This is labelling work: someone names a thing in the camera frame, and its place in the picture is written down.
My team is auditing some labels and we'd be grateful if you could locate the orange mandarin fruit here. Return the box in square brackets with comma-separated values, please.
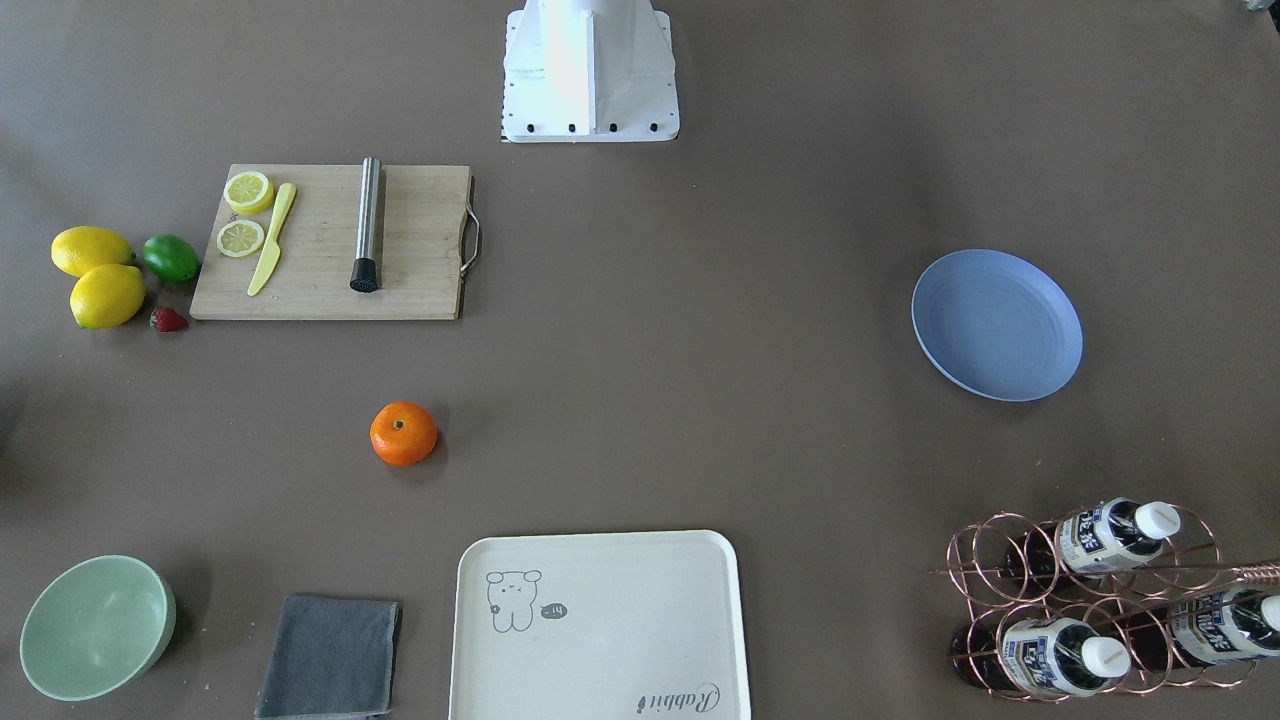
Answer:
[369, 401, 439, 468]

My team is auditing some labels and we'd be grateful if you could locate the blue round plate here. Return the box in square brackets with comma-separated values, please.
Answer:
[910, 249, 1084, 402]

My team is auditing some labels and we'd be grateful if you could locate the cream rabbit tray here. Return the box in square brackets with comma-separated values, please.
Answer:
[449, 529, 753, 719]

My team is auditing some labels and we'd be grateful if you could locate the steel muddler black tip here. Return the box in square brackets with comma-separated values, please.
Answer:
[349, 156, 383, 293]

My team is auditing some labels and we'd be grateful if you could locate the wooden cutting board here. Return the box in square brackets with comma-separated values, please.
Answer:
[189, 163, 476, 322]

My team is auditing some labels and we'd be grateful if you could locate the yellow plastic knife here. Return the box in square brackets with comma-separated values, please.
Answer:
[246, 182, 297, 297]

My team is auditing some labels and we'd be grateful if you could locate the lemon slice lower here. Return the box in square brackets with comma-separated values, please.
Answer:
[215, 219, 266, 258]

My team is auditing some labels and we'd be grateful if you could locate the lemon half upper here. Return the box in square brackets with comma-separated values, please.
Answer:
[221, 170, 275, 215]

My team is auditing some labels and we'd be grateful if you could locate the grey folded cloth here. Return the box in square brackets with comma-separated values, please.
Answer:
[253, 594, 401, 719]

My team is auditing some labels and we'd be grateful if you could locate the red strawberry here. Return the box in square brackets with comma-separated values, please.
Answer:
[148, 306, 189, 333]

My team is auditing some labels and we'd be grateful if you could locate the green lime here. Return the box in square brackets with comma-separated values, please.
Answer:
[141, 234, 201, 282]

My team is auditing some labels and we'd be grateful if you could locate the bottle lower rack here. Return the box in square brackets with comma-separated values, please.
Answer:
[1120, 587, 1279, 670]
[950, 618, 1132, 701]

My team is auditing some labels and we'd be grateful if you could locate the bottle top of rack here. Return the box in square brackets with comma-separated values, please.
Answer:
[998, 497, 1181, 589]

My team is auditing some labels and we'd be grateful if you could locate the yellow lemon lower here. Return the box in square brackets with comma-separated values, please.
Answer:
[69, 264, 146, 329]

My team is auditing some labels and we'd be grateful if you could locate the yellow lemon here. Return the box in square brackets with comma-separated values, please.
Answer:
[50, 225, 134, 278]
[69, 264, 146, 329]

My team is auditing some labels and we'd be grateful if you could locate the yellow lemon upper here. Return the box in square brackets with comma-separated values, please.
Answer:
[50, 225, 134, 278]

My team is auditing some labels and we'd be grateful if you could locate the green bowl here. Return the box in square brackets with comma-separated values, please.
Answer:
[19, 555, 177, 702]

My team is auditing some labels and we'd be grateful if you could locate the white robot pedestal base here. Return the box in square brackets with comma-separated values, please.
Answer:
[500, 1, 681, 143]

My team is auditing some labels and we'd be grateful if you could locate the copper wire bottle rack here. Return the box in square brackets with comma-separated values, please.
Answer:
[942, 502, 1277, 703]

